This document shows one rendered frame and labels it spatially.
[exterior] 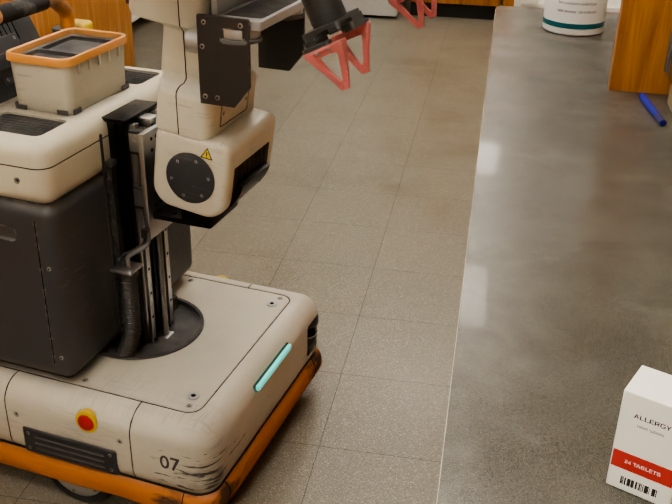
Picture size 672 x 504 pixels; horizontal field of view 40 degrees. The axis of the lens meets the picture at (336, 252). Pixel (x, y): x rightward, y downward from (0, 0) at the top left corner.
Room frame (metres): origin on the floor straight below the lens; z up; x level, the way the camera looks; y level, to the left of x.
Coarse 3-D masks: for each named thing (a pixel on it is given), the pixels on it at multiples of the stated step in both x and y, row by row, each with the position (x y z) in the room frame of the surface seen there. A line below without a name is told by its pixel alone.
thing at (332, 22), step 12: (312, 0) 1.39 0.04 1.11; (324, 0) 1.39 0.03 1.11; (336, 0) 1.40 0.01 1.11; (312, 12) 1.39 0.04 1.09; (324, 12) 1.39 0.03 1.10; (336, 12) 1.39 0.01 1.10; (348, 12) 1.43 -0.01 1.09; (312, 24) 1.40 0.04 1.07; (324, 24) 1.38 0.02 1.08; (336, 24) 1.36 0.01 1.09; (312, 36) 1.37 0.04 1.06
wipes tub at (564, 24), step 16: (560, 0) 1.93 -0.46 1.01; (576, 0) 1.92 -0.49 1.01; (592, 0) 1.92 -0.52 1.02; (544, 16) 1.97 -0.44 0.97; (560, 16) 1.93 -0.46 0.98; (576, 16) 1.91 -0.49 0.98; (592, 16) 1.92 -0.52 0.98; (560, 32) 1.93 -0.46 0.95; (576, 32) 1.91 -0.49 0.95; (592, 32) 1.92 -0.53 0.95
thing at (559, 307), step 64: (512, 64) 1.69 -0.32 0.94; (576, 64) 1.70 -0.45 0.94; (512, 128) 1.33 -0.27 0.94; (576, 128) 1.33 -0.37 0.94; (640, 128) 1.34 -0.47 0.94; (512, 192) 1.08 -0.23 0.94; (576, 192) 1.09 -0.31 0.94; (640, 192) 1.09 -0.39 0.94; (512, 256) 0.90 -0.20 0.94; (576, 256) 0.91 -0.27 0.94; (640, 256) 0.91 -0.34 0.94; (512, 320) 0.77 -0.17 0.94; (576, 320) 0.77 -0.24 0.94; (640, 320) 0.77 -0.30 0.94; (512, 384) 0.66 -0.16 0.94; (576, 384) 0.66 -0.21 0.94; (448, 448) 0.57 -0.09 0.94; (512, 448) 0.57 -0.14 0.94; (576, 448) 0.57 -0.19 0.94
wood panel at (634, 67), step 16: (624, 0) 1.54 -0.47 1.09; (640, 0) 1.53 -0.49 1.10; (656, 0) 1.53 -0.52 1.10; (624, 16) 1.54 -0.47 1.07; (640, 16) 1.53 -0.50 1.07; (656, 16) 1.53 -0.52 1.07; (624, 32) 1.53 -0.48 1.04; (640, 32) 1.53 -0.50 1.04; (656, 32) 1.53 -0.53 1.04; (624, 48) 1.53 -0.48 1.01; (640, 48) 1.53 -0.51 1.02; (656, 48) 1.52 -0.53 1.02; (624, 64) 1.53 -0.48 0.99; (640, 64) 1.53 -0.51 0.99; (656, 64) 1.52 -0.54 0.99; (608, 80) 1.56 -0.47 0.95; (624, 80) 1.53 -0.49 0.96; (640, 80) 1.53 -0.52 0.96; (656, 80) 1.52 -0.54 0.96
